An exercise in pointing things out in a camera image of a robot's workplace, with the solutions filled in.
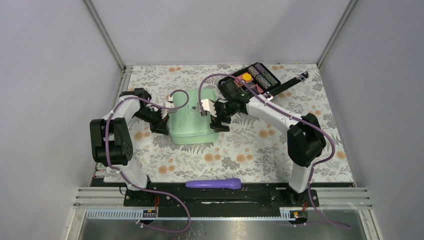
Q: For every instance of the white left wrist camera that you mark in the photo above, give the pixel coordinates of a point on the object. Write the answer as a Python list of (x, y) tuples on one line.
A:
[(169, 107)]

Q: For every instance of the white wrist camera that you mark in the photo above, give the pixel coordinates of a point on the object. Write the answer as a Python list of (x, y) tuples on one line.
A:
[(169, 107), (206, 106)]

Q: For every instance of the black poker chip case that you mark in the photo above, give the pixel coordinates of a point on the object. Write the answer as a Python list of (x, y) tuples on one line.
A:
[(259, 79)]

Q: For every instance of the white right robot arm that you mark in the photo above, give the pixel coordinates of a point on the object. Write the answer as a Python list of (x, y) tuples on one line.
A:
[(305, 138)]

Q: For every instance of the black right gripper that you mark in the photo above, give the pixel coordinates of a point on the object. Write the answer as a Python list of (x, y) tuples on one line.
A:
[(216, 124)]

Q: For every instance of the white slotted cable duct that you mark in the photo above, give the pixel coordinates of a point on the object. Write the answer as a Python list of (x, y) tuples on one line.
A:
[(113, 214)]

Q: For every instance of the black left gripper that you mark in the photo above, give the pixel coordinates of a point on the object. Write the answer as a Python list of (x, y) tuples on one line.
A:
[(160, 126)]

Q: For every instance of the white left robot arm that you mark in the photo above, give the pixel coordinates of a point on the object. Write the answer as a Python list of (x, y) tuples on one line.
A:
[(111, 143)]

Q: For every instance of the mint green medicine kit case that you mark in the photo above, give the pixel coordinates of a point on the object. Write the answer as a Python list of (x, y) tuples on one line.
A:
[(188, 127)]

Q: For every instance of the purple flashlight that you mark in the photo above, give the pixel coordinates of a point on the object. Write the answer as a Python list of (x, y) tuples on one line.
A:
[(230, 183)]

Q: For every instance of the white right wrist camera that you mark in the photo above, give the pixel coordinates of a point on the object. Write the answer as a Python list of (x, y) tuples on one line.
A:
[(206, 106)]

